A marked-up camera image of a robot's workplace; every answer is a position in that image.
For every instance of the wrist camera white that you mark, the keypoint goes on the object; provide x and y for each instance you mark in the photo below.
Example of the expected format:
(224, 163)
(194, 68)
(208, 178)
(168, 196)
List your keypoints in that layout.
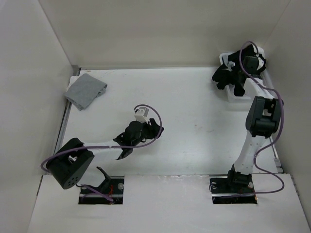
(141, 114)
(259, 50)

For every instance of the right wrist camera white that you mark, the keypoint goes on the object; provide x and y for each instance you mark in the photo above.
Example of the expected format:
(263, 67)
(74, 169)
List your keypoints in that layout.
(259, 50)

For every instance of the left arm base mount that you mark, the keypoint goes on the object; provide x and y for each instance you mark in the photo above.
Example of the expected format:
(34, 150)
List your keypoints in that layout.
(113, 188)

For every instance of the black tank top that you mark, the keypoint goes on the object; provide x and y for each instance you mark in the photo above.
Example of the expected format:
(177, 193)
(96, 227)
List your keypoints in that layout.
(231, 72)

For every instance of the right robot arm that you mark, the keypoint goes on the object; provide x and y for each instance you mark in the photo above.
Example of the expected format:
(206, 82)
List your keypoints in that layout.
(264, 118)

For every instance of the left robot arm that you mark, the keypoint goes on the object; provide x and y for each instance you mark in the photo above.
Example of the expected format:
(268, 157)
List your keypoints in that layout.
(77, 163)

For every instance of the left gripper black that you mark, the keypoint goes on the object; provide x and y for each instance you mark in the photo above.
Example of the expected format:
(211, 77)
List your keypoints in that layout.
(153, 133)

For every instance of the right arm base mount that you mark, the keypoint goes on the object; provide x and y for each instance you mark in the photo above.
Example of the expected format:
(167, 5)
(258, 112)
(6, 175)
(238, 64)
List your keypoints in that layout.
(224, 193)

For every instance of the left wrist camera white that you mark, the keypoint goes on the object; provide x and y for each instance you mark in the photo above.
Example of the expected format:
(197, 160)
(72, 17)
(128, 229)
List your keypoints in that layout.
(141, 114)

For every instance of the white plastic laundry basket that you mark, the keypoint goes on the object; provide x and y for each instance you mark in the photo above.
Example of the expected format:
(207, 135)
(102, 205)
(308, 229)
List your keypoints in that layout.
(229, 89)

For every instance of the folded grey tank top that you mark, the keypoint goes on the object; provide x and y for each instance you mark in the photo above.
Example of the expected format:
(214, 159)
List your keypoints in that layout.
(84, 91)

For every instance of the white folded garment under grey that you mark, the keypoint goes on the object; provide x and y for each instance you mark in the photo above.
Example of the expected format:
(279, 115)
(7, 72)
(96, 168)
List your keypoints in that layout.
(72, 80)

